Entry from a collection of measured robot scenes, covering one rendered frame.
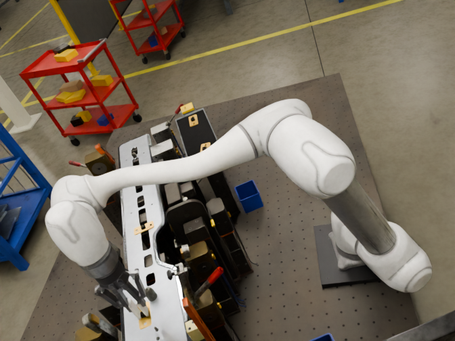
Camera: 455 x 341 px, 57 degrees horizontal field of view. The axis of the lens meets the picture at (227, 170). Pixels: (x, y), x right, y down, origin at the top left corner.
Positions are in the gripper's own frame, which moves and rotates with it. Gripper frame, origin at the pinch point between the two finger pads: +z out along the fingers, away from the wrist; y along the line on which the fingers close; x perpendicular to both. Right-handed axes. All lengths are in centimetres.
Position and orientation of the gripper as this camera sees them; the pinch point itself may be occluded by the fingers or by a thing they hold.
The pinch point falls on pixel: (138, 307)
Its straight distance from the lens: 128.8
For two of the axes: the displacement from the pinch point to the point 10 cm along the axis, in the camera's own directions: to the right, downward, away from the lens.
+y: -9.2, 3.9, 0.0
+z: 3.1, 7.3, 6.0
